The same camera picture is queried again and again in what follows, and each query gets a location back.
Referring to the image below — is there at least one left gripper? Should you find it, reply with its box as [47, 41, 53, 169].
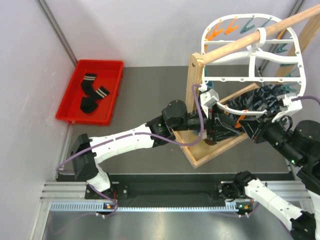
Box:
[171, 104, 240, 142]

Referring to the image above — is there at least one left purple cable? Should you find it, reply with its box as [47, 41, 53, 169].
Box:
[56, 83, 210, 218]

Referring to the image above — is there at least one black striped sock upper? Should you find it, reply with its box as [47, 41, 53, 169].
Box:
[80, 73, 97, 95]

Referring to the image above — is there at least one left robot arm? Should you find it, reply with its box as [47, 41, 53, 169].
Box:
[70, 100, 242, 199]

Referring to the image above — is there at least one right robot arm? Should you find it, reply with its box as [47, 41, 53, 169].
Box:
[218, 115, 320, 240]

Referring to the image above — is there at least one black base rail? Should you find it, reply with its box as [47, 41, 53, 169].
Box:
[84, 173, 253, 208]

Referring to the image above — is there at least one purple cable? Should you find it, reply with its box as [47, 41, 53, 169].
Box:
[56, 83, 210, 218]
[291, 95, 320, 105]

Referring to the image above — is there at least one white clip hanger frame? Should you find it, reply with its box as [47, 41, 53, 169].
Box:
[200, 13, 307, 121]

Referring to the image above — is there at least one red plastic tray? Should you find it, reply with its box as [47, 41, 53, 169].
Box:
[55, 59, 124, 126]

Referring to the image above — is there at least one black striped sock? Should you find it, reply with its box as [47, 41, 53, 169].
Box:
[80, 85, 110, 114]
[80, 73, 97, 95]

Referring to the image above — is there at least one black striped sock lower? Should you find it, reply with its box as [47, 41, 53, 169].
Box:
[80, 85, 110, 114]

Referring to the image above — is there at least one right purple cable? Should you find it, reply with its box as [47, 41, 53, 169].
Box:
[291, 95, 320, 105]

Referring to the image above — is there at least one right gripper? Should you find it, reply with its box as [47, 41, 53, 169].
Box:
[239, 108, 303, 166]

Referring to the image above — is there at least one dark patterned cloth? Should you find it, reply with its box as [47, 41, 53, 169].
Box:
[224, 84, 296, 115]

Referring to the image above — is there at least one wooden rack stand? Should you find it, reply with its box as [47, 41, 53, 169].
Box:
[172, 3, 320, 169]

